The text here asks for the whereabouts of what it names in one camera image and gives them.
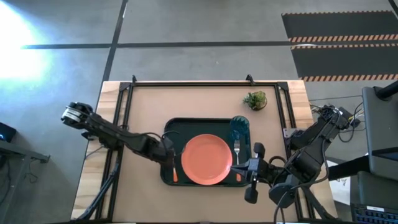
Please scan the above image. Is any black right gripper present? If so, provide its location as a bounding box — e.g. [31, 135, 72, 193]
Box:
[230, 142, 271, 205]

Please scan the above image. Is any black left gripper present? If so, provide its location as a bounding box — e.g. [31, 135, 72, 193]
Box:
[155, 136, 178, 172]

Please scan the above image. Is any fork with orange handle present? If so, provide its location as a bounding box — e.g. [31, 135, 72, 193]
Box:
[233, 139, 242, 182]

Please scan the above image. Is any orange plastic plate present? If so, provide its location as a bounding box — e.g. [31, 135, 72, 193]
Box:
[180, 133, 233, 186]

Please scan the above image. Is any dark green tray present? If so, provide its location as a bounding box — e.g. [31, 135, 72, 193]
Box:
[160, 117, 252, 187]

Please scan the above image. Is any blue faceted plastic cup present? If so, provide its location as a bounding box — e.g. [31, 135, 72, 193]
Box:
[229, 115, 251, 144]

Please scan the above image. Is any succulent plant in black pot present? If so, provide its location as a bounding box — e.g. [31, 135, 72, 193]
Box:
[242, 90, 268, 111]

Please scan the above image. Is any white paper sheet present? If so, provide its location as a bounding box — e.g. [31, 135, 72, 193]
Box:
[328, 177, 352, 206]

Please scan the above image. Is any black rack unit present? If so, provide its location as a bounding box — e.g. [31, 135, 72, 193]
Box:
[350, 203, 398, 224]

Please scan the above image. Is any grey cabinet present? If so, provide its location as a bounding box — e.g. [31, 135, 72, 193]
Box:
[362, 86, 398, 182]

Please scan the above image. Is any black hazard-striped floor mat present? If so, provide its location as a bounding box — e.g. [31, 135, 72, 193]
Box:
[290, 43, 398, 83]
[281, 11, 398, 43]

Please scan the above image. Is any grey metal stand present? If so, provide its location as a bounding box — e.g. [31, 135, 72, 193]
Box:
[0, 139, 50, 218]

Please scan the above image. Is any black box device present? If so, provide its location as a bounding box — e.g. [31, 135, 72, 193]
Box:
[0, 122, 17, 143]

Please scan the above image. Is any black aluminium rig frame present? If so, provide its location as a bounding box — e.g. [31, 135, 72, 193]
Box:
[76, 74, 338, 222]

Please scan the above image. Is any black floor cable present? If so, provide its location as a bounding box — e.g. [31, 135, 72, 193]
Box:
[309, 95, 364, 102]

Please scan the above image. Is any yellow cable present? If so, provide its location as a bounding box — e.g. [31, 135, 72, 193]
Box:
[347, 113, 364, 124]

